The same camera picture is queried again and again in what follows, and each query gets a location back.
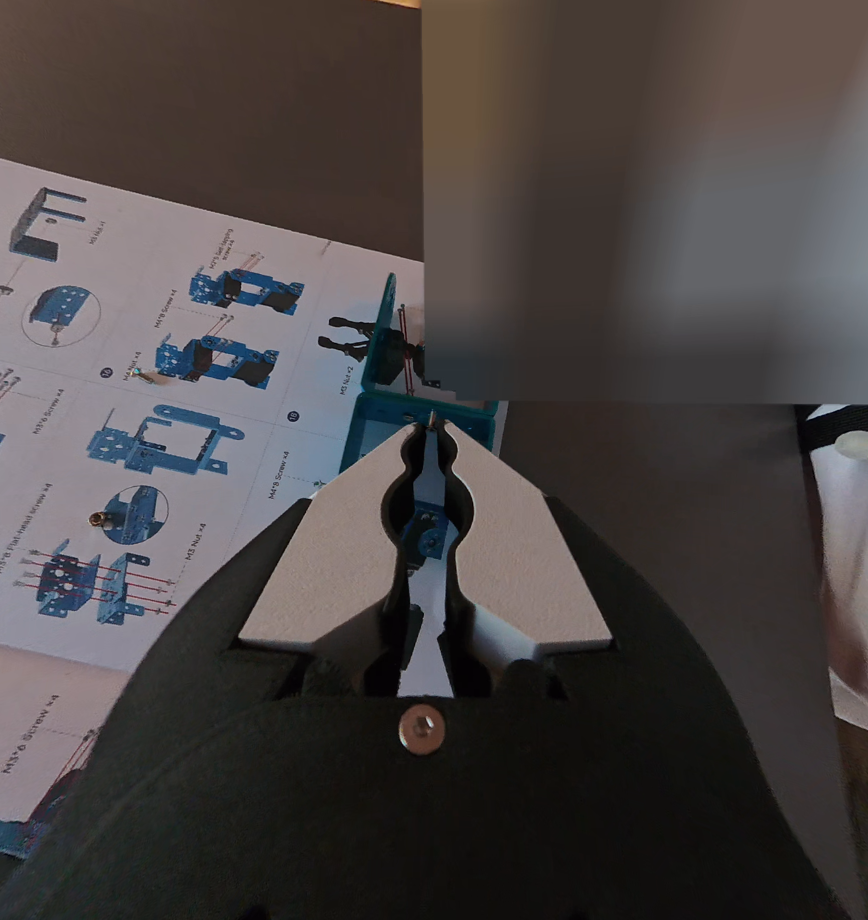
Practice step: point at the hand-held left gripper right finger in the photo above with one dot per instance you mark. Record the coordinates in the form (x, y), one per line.
(527, 568)

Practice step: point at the white assembly instruction booklet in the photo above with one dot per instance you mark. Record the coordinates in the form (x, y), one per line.
(190, 215)

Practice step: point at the small brass standoff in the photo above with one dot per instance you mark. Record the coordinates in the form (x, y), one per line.
(102, 517)

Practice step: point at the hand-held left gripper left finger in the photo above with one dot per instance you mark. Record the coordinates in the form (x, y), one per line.
(312, 568)

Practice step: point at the person's white shirt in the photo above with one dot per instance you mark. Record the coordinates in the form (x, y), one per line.
(851, 575)

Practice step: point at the teal metal bracket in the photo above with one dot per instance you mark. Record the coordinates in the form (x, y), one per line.
(384, 424)

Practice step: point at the small silver screw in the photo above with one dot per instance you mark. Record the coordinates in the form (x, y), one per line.
(146, 375)

